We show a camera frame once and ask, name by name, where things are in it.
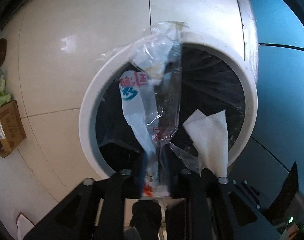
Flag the blue kitchen base cabinets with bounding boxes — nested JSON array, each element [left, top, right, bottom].
[[241, 0, 304, 196]]

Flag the brown cardboard box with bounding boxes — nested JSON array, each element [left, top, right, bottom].
[[0, 100, 27, 158]]

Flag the black bin liner bag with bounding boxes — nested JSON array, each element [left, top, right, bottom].
[[96, 47, 245, 171]]

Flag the clear printed plastic bag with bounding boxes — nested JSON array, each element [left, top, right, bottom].
[[95, 21, 201, 201]]

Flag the white round trash bin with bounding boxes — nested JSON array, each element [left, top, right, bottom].
[[78, 30, 258, 179]]

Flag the white paper napkin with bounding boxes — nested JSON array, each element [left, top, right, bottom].
[[183, 109, 228, 178]]

